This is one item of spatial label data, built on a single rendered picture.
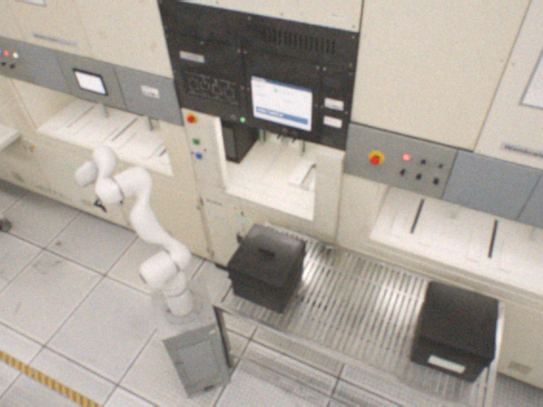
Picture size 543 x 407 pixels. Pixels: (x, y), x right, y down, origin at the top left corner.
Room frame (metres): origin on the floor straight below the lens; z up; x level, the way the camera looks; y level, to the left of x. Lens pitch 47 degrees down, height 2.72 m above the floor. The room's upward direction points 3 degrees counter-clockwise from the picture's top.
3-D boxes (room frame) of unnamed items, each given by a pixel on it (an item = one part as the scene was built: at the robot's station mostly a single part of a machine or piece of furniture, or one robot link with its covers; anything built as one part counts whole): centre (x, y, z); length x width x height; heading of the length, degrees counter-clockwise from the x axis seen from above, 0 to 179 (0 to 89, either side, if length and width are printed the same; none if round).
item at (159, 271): (1.14, 0.49, 1.07); 0.19 x 0.12 x 0.24; 128
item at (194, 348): (1.16, 0.47, 0.38); 0.28 x 0.28 x 0.76; 17
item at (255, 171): (2.10, -0.15, 0.98); 0.95 x 0.88 x 1.95; 152
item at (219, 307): (1.13, -0.40, 0.38); 1.30 x 0.60 x 0.76; 62
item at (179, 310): (1.16, 0.47, 0.85); 0.19 x 0.19 x 0.18
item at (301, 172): (1.91, -0.24, 0.89); 0.22 x 0.21 x 0.04; 152
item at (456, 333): (0.90, -0.76, 0.89); 0.29 x 0.29 x 0.25; 66
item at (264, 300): (1.27, 0.03, 0.85); 0.28 x 0.28 x 0.17; 61
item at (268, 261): (1.27, 0.03, 0.98); 0.29 x 0.29 x 0.13; 61
